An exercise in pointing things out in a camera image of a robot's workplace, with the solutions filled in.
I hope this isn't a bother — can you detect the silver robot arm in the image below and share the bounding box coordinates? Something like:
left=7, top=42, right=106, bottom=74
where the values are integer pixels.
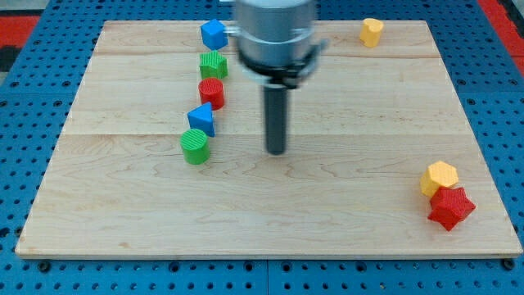
left=226, top=0, right=328, bottom=89

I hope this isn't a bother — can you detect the yellow hexagon block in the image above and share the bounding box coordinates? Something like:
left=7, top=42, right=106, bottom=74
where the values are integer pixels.
left=419, top=161, right=459, bottom=198

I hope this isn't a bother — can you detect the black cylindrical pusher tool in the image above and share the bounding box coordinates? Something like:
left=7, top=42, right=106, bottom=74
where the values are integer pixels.
left=263, top=84, right=288, bottom=155

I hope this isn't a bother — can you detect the green cylinder block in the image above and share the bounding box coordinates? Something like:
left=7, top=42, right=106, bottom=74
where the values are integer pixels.
left=180, top=129, right=210, bottom=165

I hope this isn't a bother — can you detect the blue triangle block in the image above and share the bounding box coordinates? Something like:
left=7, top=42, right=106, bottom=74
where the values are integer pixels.
left=187, top=102, right=215, bottom=138

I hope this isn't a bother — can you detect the red cylinder block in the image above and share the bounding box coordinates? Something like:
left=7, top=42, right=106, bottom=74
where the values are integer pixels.
left=198, top=77, right=225, bottom=111

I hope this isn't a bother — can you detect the green star block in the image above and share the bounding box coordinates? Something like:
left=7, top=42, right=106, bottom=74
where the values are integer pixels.
left=199, top=50, right=228, bottom=79

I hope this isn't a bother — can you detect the wooden board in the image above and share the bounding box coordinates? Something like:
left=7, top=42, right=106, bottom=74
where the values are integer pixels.
left=16, top=20, right=522, bottom=260

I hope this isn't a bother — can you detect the blue cube block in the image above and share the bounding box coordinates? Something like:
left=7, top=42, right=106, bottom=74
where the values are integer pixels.
left=201, top=19, right=228, bottom=50

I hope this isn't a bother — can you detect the yellow heart block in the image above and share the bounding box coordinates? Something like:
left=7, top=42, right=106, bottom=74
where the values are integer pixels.
left=359, top=18, right=384, bottom=48

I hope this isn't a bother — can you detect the red star block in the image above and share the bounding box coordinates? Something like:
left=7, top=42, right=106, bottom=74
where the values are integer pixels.
left=427, top=187, right=477, bottom=231

